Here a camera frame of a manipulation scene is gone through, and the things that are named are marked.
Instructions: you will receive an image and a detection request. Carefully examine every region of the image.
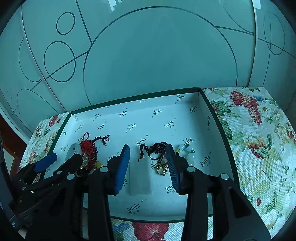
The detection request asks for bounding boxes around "gold chain bracelet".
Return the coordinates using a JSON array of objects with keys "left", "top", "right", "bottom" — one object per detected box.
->
[{"left": 155, "top": 156, "right": 169, "bottom": 176}]

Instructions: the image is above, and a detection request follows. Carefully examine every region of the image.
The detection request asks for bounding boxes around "white jade bangle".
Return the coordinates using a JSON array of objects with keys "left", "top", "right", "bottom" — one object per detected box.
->
[{"left": 65, "top": 143, "right": 81, "bottom": 161}]

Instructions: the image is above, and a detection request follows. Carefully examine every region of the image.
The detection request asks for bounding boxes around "dark red bead bracelet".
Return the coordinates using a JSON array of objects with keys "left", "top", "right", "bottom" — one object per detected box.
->
[{"left": 89, "top": 134, "right": 111, "bottom": 167}]

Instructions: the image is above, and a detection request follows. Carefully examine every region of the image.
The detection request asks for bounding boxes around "red knot tassel charm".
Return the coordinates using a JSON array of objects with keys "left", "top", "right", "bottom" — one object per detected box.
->
[{"left": 79, "top": 132, "right": 94, "bottom": 172}]

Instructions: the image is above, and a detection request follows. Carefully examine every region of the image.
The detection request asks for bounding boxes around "green jewelry box tray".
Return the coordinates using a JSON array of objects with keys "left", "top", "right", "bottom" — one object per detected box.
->
[{"left": 45, "top": 88, "right": 238, "bottom": 222}]

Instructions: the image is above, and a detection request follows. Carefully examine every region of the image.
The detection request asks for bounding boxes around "floral fabric cushion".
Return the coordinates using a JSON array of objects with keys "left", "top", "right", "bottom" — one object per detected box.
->
[{"left": 20, "top": 87, "right": 295, "bottom": 240}]

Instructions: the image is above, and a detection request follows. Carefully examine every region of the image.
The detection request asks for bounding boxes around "frosted glass wardrobe door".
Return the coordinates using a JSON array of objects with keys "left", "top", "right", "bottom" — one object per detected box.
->
[{"left": 1, "top": 1, "right": 295, "bottom": 142}]

